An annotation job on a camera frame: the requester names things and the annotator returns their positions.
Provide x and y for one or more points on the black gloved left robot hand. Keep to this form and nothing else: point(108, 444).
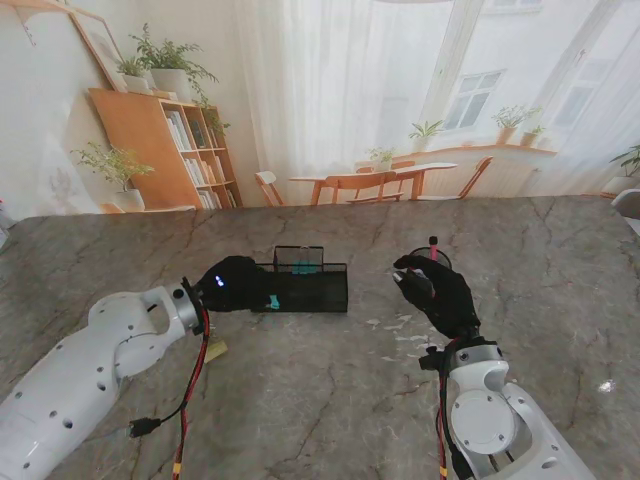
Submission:
point(232, 285)

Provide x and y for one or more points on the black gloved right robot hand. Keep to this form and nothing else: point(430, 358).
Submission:
point(445, 300)

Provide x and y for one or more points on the black mesh pen cup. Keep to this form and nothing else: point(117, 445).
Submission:
point(445, 257)

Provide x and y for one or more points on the teal binder clip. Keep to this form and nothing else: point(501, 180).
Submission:
point(274, 302)
point(303, 267)

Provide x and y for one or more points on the pink and white pen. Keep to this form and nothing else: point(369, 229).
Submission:
point(433, 247)

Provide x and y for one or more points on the yellow binder clip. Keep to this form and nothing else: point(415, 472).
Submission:
point(216, 351)

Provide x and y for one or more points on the black mesh desk organizer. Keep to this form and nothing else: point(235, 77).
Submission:
point(315, 292)

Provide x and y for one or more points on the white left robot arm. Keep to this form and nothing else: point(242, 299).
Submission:
point(90, 360)

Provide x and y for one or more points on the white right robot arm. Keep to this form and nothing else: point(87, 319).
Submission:
point(500, 415)

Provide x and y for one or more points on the printed room backdrop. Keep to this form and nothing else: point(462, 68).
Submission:
point(325, 100)

